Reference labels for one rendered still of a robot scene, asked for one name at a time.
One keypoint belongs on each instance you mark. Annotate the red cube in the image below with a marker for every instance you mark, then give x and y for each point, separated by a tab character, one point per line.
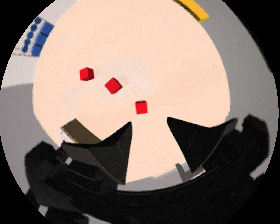
86	74
113	85
141	107

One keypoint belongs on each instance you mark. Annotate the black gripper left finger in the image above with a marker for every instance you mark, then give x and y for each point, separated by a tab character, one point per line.
111	155

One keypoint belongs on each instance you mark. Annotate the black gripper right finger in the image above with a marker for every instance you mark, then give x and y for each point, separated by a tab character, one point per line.
198	142

